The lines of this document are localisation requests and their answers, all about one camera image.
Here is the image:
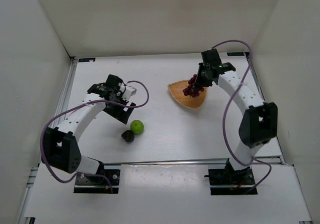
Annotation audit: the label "dark red fake grapes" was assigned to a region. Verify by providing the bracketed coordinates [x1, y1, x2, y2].
[182, 74, 205, 98]

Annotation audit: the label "green fake fruit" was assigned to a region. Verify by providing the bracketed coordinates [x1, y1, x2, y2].
[130, 120, 144, 135]

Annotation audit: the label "dark purple fake fruit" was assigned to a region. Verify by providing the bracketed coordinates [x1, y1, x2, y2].
[121, 130, 135, 143]

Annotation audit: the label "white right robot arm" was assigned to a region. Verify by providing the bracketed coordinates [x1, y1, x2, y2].
[195, 49, 278, 171]

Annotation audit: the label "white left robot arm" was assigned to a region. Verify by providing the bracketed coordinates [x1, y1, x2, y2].
[42, 75, 137, 175]

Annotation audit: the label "orange woven fruit basket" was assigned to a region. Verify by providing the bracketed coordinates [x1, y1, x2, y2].
[167, 80, 208, 109]

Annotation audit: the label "blue label sticker right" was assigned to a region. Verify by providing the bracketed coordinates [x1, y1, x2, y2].
[227, 52, 245, 57]

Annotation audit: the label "blue label sticker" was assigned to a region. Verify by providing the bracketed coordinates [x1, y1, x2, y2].
[78, 58, 95, 63]
[227, 52, 245, 57]

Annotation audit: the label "blue label sticker left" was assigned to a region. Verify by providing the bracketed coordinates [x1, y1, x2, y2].
[78, 58, 95, 63]

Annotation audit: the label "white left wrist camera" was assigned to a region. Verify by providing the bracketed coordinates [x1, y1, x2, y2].
[117, 83, 137, 100]

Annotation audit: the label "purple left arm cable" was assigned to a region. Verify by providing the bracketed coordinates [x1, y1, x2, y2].
[39, 80, 150, 184]

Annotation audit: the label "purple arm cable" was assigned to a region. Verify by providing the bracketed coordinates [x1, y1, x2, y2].
[211, 40, 273, 194]
[39, 80, 150, 184]

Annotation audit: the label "right aluminium frame rail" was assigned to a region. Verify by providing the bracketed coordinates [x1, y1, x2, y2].
[244, 52, 287, 166]

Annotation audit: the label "aluminium frame rail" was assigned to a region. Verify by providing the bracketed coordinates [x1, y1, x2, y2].
[244, 52, 287, 166]
[104, 156, 283, 166]
[18, 57, 77, 224]

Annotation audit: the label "left aluminium frame rail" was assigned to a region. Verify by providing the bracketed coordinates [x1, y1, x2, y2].
[18, 57, 77, 224]

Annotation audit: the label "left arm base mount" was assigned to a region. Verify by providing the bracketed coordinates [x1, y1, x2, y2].
[73, 166, 121, 194]

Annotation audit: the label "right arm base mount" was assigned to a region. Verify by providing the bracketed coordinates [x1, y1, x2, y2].
[204, 160, 258, 196]

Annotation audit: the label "front aluminium frame rail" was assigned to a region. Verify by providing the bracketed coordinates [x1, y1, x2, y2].
[104, 156, 283, 166]

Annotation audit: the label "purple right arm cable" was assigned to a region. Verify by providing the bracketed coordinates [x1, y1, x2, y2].
[211, 40, 273, 194]

